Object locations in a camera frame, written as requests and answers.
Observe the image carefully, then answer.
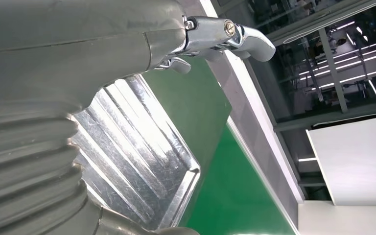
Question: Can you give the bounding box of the green conveyor belt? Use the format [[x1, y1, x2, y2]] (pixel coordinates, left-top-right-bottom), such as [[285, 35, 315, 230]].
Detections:
[[178, 117, 301, 235]]

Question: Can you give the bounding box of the electronic scale with steel tray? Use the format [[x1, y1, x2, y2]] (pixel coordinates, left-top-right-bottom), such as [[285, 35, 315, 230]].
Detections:
[[71, 74, 202, 232]]

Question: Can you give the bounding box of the dark green table board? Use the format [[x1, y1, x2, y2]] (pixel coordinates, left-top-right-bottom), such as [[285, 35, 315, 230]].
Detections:
[[142, 56, 233, 228]]

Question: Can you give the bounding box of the dark glass partition grey frame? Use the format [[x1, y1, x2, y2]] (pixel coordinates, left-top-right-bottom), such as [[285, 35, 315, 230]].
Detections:
[[213, 0, 376, 202]]

